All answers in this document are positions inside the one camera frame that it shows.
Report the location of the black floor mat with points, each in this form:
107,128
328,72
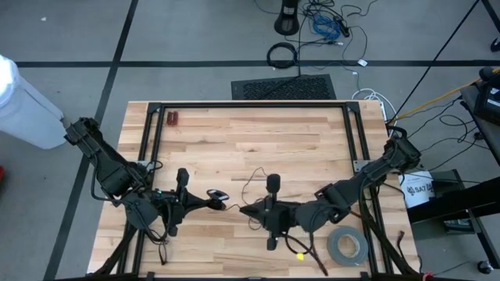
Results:
285,87

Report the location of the grey duct tape roll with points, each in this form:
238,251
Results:
336,250

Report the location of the clear safety glasses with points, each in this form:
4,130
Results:
163,255

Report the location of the white plastic bin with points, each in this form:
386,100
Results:
27,113

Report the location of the black side cart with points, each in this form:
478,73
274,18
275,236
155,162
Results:
449,203

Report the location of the black electronic device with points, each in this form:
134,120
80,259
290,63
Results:
488,105

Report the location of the small red block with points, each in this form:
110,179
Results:
172,118

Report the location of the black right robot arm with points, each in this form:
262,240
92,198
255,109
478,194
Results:
363,179

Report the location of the black power strip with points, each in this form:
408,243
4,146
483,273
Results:
343,27

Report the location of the small white adapter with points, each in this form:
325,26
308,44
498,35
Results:
362,62

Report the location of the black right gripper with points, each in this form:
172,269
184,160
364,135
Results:
281,218

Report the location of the black caster wheel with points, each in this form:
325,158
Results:
485,267

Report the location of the black aluminium table frame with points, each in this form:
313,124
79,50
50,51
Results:
254,104

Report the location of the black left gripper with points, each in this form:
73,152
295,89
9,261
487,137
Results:
176,203

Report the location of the white printed paper sign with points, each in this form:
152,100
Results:
416,191

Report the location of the black floor stand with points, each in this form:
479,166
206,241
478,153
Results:
287,21

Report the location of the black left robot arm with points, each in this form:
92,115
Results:
109,171

